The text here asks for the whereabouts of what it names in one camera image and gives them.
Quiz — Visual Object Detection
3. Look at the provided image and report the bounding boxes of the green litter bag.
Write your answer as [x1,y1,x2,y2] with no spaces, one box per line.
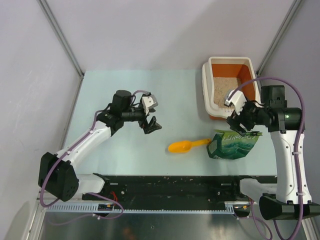
[206,130,260,160]

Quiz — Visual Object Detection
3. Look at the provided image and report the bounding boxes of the orange plastic scoop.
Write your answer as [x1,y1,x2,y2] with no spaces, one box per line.
[167,138,211,153]

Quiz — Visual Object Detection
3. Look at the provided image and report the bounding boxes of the black bag clip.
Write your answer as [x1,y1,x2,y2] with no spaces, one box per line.
[242,131,263,137]

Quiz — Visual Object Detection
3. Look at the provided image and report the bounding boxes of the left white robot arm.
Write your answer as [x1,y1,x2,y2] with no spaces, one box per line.
[38,90,162,208]

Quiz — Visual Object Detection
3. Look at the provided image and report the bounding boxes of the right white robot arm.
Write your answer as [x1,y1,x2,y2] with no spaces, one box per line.
[224,85,320,220]

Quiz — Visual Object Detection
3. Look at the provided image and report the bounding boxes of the white orange litter box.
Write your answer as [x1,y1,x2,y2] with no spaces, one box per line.
[202,56,256,120]

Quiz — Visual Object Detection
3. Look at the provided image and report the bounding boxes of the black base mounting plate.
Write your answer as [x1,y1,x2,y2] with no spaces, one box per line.
[98,175,277,202]

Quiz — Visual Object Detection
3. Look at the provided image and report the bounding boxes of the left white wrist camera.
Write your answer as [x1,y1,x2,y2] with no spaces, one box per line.
[140,93,159,115]

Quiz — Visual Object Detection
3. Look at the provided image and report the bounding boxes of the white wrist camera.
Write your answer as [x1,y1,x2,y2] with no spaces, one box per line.
[140,93,159,115]
[224,89,247,116]

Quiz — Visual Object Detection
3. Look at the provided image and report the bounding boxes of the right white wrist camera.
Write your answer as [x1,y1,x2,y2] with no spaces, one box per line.
[224,89,247,116]

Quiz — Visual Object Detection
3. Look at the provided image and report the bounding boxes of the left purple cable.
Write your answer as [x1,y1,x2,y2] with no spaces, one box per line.
[39,88,148,226]

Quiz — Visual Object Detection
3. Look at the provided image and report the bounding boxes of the purple cable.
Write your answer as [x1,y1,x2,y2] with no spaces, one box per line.
[228,76,306,240]
[39,88,148,226]

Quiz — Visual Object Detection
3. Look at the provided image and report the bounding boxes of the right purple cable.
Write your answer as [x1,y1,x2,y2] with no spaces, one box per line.
[228,76,306,240]

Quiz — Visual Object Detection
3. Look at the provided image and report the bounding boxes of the grey slotted cable duct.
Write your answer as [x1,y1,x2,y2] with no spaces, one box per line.
[46,201,250,215]

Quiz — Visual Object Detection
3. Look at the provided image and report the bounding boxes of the left aluminium frame post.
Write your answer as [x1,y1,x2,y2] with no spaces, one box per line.
[36,0,85,77]

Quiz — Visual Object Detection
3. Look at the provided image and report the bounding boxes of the aluminium frame post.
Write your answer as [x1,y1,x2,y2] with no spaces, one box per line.
[36,0,85,77]
[255,0,305,77]

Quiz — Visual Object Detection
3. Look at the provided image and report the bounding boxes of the right aluminium frame post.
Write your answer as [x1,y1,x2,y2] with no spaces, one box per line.
[255,0,305,77]

